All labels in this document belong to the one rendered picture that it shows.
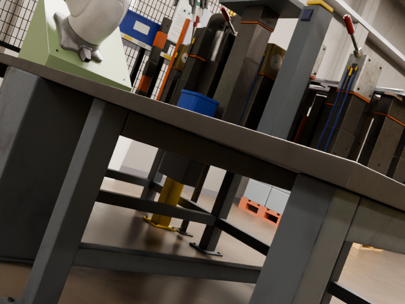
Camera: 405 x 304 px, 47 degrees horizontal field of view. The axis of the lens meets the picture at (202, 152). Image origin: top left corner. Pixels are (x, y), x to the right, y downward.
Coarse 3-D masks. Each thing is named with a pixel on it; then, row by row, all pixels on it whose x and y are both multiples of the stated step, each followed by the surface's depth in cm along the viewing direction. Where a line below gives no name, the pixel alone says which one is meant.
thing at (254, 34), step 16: (256, 16) 157; (272, 16) 159; (240, 32) 162; (256, 32) 157; (272, 32) 160; (240, 48) 160; (256, 48) 158; (240, 64) 157; (256, 64) 160; (224, 80) 162; (240, 80) 158; (224, 96) 159; (240, 96) 159; (224, 112) 157; (240, 112) 161
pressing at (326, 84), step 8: (312, 80) 168; (320, 80) 165; (328, 80) 162; (312, 88) 187; (320, 88) 181; (328, 88) 175; (376, 88) 146; (384, 88) 144; (392, 88) 142; (376, 96) 159; (400, 96) 147
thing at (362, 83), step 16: (352, 64) 141; (368, 64) 139; (352, 80) 139; (368, 80) 141; (352, 96) 139; (368, 96) 142; (336, 112) 142; (352, 112) 141; (336, 128) 140; (352, 128) 142; (320, 144) 143; (336, 144) 140
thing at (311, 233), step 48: (0, 96) 196; (96, 144) 131; (192, 144) 152; (96, 192) 134; (144, 192) 352; (336, 192) 71; (48, 240) 133; (240, 240) 273; (288, 240) 75; (336, 240) 75; (384, 240) 84; (48, 288) 133; (288, 288) 72; (336, 288) 223
